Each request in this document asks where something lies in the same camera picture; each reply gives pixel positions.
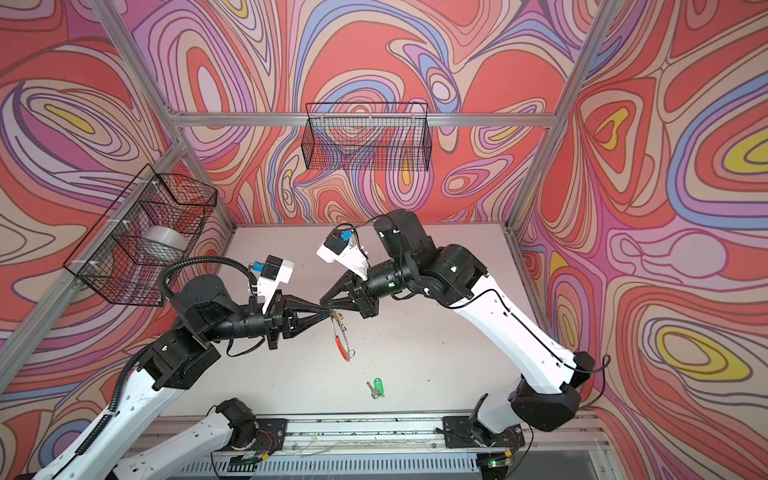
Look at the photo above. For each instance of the metal keyring disc red grip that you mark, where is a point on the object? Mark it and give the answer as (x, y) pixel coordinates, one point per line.
(340, 338)

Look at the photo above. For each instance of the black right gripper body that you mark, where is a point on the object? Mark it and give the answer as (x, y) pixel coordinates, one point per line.
(368, 298)

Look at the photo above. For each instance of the aluminium table edge rail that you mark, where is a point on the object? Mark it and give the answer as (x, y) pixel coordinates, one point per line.
(373, 445)

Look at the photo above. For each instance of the black wire basket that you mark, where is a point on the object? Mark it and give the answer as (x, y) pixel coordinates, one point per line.
(367, 136)
(165, 218)

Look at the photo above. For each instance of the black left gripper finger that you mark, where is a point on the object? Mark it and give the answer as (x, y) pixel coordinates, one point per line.
(300, 324)
(295, 304)

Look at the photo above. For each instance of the grey tape roll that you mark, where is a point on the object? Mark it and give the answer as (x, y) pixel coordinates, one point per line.
(164, 243)

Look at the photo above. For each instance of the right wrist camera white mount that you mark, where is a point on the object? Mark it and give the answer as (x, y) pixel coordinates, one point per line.
(342, 246)

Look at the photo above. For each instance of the aluminium cage frame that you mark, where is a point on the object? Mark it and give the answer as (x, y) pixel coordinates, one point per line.
(76, 127)

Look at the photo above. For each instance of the black wire basket left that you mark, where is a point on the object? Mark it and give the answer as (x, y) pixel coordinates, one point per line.
(165, 218)

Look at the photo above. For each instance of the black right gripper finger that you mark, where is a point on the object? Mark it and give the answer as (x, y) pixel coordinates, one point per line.
(340, 289)
(349, 304)

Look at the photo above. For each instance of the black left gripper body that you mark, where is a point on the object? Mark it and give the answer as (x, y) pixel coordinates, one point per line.
(271, 322)

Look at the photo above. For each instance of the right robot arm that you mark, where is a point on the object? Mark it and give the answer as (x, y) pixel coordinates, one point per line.
(546, 396)

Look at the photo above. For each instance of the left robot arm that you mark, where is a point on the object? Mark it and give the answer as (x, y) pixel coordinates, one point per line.
(163, 370)

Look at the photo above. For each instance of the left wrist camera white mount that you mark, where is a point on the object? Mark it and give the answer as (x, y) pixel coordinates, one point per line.
(270, 274)

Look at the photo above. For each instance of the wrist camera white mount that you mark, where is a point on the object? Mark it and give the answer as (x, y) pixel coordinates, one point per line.
(342, 246)
(270, 274)

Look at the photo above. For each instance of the green plastic key tag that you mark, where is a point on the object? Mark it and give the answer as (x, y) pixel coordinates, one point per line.
(378, 385)

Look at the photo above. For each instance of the black wire basket back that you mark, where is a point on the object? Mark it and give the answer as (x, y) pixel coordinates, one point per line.
(367, 136)

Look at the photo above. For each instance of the silver key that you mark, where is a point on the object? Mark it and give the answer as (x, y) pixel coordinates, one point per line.
(374, 392)

